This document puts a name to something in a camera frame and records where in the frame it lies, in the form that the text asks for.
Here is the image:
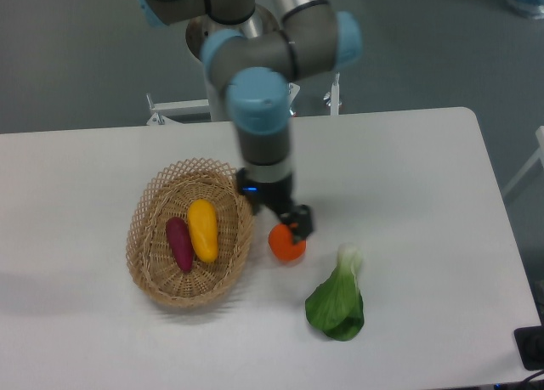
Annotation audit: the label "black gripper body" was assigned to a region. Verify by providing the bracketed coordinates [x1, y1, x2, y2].
[235, 168, 295, 220]

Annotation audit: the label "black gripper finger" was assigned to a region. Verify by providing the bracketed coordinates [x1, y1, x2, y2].
[280, 205, 314, 242]

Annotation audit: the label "yellow mango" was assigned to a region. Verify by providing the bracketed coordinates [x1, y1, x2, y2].
[187, 199, 218, 263]

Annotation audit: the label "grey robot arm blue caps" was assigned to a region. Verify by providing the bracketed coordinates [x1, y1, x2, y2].
[138, 0, 362, 242]

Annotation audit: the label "woven wicker basket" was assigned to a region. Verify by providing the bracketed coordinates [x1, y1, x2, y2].
[126, 158, 253, 308]

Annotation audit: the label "orange tangerine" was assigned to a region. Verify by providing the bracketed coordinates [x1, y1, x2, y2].
[268, 223, 307, 263]

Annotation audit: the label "green bok choy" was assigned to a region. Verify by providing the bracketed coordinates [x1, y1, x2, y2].
[305, 243, 365, 342]

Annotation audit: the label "purple sweet potato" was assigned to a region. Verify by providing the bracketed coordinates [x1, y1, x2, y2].
[166, 217, 195, 273]

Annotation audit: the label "black device at edge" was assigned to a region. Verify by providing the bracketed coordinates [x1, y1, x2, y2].
[513, 325, 543, 370]

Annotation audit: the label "white mounting frame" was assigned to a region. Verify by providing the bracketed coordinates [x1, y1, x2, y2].
[145, 71, 343, 127]

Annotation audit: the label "white table leg frame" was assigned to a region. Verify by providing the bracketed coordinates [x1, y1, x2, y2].
[501, 126, 543, 201]

